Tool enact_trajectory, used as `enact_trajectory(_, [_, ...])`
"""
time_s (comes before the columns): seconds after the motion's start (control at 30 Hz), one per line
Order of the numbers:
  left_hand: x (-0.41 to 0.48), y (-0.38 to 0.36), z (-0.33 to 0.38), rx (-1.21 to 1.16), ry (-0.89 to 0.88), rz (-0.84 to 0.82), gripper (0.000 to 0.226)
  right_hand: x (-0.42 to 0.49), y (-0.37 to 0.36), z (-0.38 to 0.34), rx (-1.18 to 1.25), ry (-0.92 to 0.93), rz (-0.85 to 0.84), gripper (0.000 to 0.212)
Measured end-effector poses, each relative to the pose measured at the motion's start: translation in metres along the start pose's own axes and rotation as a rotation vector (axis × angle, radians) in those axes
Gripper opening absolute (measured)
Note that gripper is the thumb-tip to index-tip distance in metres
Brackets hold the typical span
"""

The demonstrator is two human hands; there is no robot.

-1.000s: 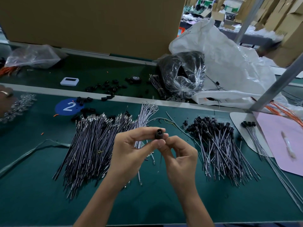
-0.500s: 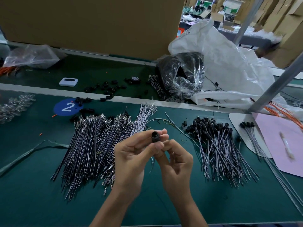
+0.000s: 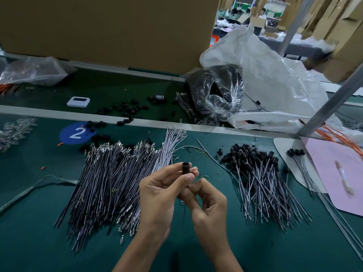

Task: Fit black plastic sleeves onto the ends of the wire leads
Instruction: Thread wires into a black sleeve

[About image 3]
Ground small bundle of capped wires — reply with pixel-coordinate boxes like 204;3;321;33
286;148;363;261

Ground crumpled clear plastic bag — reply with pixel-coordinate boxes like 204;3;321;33
0;56;74;87

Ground blue round number sticker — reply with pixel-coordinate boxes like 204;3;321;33
59;122;96;145

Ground pile of wires with black caps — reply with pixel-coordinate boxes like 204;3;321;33
220;143;313;231

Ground pile of grey wires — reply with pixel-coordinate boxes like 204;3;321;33
54;128;189;253

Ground bundle of orange wires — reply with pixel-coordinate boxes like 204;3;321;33
316;124;363;159

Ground clear bag with black contents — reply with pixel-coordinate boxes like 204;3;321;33
187;64;245;124

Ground grey metal frame post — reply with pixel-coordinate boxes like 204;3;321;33
278;0;317;56
296;65;363;138

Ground black plastic caps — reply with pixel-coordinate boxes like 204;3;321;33
79;94;185;152

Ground clear plastic strip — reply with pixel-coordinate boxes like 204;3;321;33
0;175;78;216

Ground stack of cardboard boxes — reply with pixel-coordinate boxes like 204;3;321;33
309;0;363;83

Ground pink paper sheet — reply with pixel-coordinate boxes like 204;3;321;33
303;138;363;218

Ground person's right forearm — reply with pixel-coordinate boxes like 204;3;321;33
211;249;245;272

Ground large white plastic sack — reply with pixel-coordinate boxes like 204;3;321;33
200;25;363;136

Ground person's left hand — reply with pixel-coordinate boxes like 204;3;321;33
138;162;200;238

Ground small white timer device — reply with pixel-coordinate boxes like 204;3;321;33
66;96;92;108

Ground brown cardboard panel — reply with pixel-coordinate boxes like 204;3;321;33
0;0;221;75

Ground person's right hand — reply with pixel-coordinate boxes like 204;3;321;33
178;177;229;264

